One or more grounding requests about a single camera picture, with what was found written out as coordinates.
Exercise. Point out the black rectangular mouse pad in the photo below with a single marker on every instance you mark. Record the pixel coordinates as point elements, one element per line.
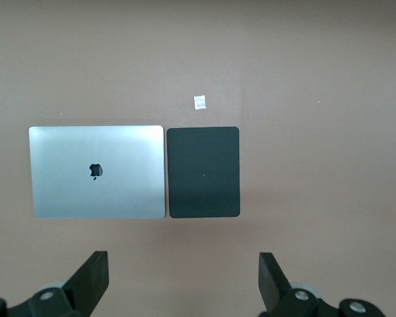
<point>201,191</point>

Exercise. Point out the silver closed laptop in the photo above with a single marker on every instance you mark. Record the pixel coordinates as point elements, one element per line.
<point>85,198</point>

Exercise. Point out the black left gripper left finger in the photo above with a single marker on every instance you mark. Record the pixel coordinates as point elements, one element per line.
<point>92,280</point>

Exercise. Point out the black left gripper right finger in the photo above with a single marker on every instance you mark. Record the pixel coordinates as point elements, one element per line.
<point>270,284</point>

